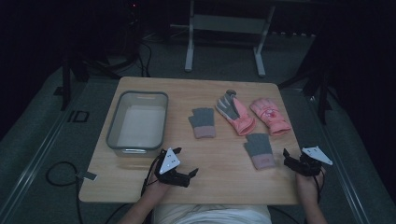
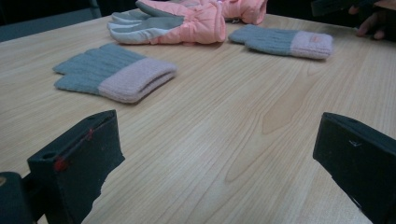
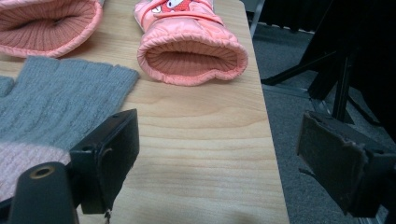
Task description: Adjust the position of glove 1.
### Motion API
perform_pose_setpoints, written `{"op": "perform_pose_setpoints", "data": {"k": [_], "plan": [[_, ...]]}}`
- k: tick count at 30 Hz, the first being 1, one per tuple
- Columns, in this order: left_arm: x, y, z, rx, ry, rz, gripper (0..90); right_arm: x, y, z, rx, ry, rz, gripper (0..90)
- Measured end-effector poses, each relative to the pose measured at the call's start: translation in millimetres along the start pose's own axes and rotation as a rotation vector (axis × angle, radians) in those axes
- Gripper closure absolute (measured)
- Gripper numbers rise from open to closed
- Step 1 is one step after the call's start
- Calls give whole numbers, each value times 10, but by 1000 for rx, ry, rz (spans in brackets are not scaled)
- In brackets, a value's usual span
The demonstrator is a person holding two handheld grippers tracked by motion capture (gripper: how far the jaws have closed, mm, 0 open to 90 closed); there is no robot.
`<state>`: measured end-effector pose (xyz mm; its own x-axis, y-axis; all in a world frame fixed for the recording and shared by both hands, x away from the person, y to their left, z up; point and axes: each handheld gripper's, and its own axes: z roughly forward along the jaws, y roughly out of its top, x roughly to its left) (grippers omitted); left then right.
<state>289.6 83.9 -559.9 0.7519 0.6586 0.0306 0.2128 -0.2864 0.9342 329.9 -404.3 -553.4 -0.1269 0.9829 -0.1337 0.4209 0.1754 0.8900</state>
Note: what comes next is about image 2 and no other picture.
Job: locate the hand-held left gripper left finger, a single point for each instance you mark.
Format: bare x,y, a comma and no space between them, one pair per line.
77,155

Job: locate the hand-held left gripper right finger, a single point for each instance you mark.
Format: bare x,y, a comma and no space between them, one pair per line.
361,161

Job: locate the grey pink knit glove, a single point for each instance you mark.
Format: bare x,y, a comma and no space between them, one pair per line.
109,73
280,42

